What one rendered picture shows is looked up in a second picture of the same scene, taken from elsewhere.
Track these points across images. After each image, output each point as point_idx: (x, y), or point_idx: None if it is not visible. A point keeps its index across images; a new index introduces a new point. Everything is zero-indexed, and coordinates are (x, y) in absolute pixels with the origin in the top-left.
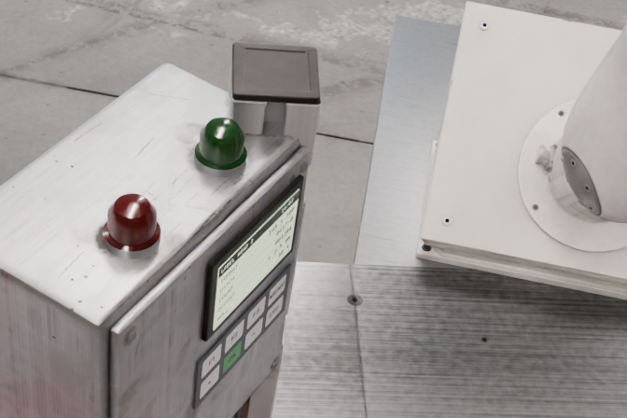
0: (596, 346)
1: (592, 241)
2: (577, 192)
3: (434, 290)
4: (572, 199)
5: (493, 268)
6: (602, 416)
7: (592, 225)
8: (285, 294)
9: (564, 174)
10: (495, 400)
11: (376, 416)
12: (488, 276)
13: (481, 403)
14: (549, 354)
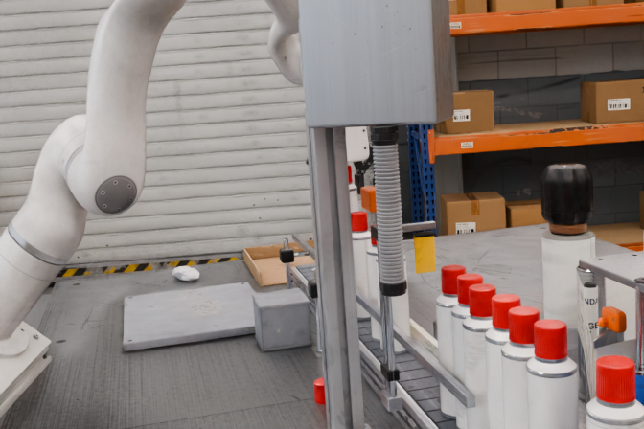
0: (84, 372)
1: (21, 343)
2: (121, 199)
3: (28, 418)
4: (21, 305)
5: (12, 398)
6: (140, 367)
7: (11, 337)
8: None
9: (13, 291)
10: (130, 392)
11: (147, 421)
12: (16, 404)
13: (132, 395)
14: (90, 382)
